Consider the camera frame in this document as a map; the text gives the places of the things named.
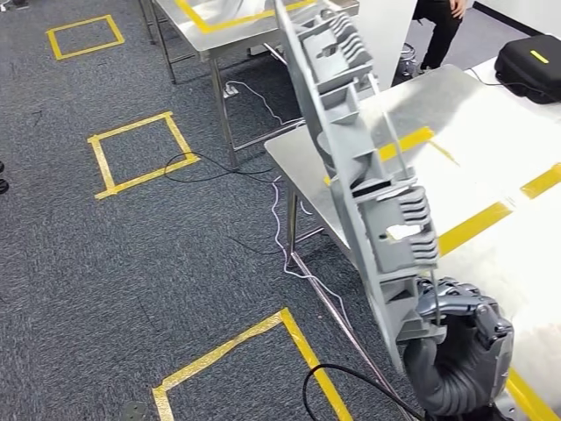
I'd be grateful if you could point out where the white partition panel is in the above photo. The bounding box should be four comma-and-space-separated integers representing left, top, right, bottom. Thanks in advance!
350, 0, 418, 91

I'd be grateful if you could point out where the white table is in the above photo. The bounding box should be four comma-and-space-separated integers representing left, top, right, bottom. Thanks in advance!
468, 54, 561, 125

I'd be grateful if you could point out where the stainless steel workbench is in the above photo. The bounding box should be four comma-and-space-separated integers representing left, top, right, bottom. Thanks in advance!
264, 63, 561, 421

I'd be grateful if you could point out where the stainless steel table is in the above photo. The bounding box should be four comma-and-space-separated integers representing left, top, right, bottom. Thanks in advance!
137, 0, 360, 171

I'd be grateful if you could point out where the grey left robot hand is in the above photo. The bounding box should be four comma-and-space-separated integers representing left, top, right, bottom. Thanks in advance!
119, 401, 150, 421

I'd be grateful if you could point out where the person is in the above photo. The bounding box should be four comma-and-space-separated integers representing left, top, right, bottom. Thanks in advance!
412, 0, 468, 74

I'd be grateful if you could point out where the white floor cable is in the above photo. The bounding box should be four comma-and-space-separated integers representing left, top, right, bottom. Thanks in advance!
269, 174, 356, 332

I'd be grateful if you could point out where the yellow floor tape square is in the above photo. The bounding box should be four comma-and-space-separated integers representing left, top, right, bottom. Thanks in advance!
46, 14, 126, 61

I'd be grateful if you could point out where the grey plastic hubcap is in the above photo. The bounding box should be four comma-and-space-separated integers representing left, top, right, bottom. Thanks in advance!
273, 0, 448, 373

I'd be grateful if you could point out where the black floor cable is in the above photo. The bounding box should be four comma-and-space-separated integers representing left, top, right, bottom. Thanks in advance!
163, 152, 281, 186

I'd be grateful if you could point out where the chrome stool base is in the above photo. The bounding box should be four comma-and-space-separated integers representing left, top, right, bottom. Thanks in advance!
394, 41, 418, 80

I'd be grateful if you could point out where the black carrying case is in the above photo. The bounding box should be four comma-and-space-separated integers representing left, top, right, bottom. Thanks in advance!
494, 34, 561, 106

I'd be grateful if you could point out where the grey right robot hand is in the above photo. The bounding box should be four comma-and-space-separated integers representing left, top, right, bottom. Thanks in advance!
413, 277, 515, 408

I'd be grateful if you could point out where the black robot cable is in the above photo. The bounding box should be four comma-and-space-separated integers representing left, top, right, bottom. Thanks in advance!
302, 364, 424, 421

